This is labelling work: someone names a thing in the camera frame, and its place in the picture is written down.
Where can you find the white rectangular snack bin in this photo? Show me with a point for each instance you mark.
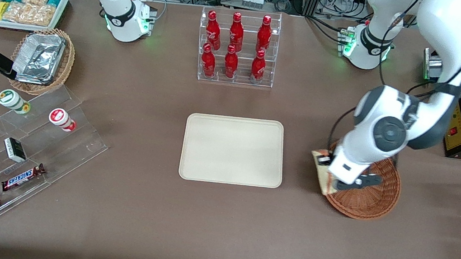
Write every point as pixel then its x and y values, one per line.
pixel 61 17

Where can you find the large brown wicker basket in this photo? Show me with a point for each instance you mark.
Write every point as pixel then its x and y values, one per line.
pixel 370 203

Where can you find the clear acrylic bottle rack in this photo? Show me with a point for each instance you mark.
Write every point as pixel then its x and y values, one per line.
pixel 242 81

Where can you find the clear rice cracker packet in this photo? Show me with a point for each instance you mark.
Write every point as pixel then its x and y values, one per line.
pixel 28 13

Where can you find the cream plastic tray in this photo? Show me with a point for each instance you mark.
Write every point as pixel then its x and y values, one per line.
pixel 213 154

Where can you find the clear acrylic stepped stand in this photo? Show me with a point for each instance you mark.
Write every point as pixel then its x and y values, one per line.
pixel 72 147

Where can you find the triangular sandwich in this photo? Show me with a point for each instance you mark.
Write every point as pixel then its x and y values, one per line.
pixel 321 177

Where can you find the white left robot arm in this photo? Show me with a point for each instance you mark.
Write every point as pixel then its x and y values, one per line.
pixel 387 132

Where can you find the stack of foil trays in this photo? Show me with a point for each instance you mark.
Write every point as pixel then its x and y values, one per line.
pixel 38 57

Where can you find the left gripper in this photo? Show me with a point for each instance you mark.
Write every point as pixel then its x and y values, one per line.
pixel 325 160

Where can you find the small tan wicker basket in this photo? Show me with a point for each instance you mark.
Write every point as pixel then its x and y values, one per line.
pixel 67 64

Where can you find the small black box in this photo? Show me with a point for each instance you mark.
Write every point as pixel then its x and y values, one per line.
pixel 15 150

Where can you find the green lid white cup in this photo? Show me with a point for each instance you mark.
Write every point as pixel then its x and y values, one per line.
pixel 11 99

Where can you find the red cola bottle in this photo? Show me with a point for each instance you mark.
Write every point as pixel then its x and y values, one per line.
pixel 236 34
pixel 258 69
pixel 208 63
pixel 213 31
pixel 264 36
pixel 231 64

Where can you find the red lid white cup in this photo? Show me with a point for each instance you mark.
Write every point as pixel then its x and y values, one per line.
pixel 61 118

